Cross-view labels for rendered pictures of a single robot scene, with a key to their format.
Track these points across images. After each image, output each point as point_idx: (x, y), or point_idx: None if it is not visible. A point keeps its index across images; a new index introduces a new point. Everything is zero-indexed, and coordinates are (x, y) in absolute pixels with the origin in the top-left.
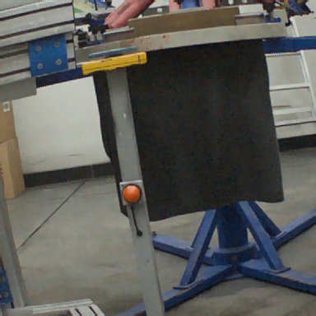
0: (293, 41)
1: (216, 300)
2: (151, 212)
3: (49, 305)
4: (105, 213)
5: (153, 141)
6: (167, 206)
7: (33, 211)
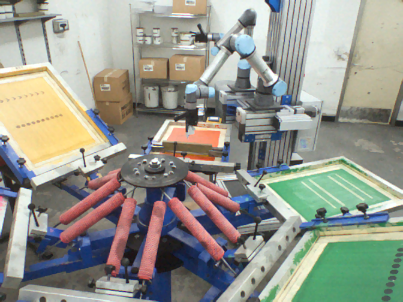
0: None
1: (185, 297)
2: (209, 172)
3: (252, 223)
4: None
5: None
6: (205, 171)
7: None
